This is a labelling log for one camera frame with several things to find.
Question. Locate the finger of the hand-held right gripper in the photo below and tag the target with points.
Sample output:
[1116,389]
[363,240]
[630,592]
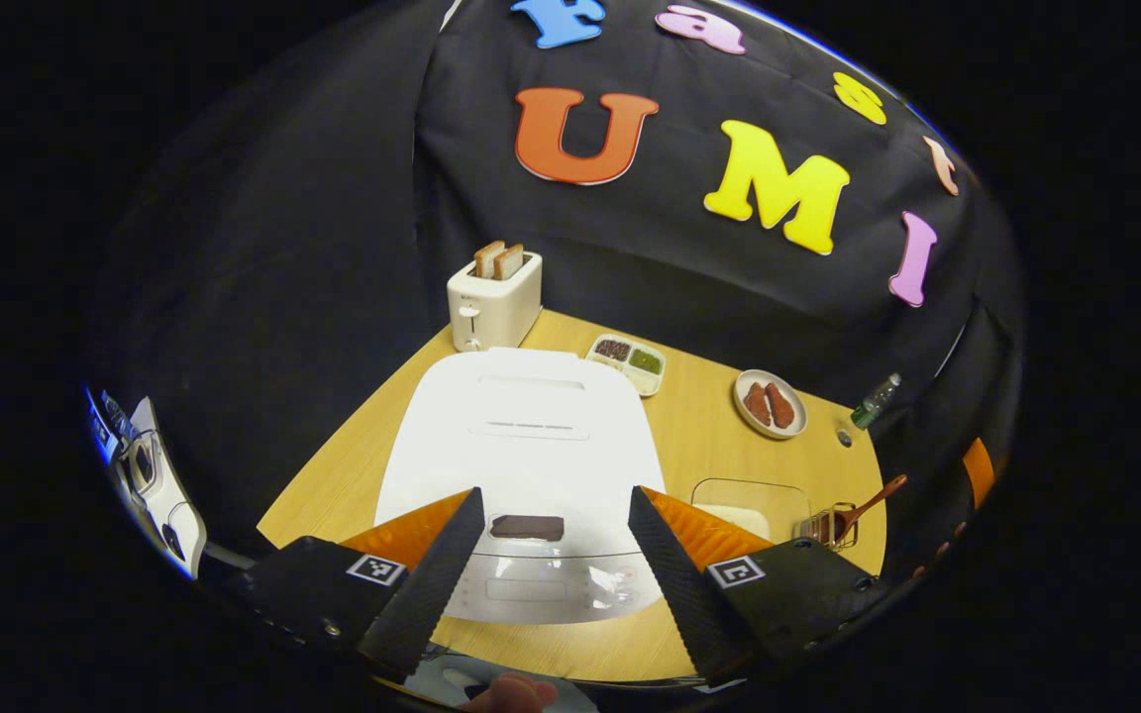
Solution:
[979,473]

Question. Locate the white rice cooker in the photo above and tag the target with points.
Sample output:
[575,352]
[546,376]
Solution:
[521,426]

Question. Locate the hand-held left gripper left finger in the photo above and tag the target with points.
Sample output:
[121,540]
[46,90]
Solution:
[437,584]

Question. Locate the white toaster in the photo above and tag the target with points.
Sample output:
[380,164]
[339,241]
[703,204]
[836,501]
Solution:
[491,312]

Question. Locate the white device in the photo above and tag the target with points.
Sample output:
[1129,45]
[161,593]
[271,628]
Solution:
[169,495]

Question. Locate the white round plate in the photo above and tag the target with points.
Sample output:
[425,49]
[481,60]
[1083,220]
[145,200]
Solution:
[741,396]

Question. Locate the white divided grain tray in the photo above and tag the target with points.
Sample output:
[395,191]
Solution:
[630,381]

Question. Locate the clear plastic water bottle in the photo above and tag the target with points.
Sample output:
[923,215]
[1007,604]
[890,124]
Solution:
[873,403]

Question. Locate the brown wooden spoon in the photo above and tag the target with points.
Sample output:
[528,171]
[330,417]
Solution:
[873,498]

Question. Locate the toast slice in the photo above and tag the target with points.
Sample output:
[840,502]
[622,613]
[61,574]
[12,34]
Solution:
[511,262]
[486,259]

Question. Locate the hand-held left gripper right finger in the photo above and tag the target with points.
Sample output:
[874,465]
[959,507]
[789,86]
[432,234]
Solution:
[679,584]

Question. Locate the brown meat piece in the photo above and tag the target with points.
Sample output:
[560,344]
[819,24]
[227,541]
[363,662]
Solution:
[758,406]
[780,406]

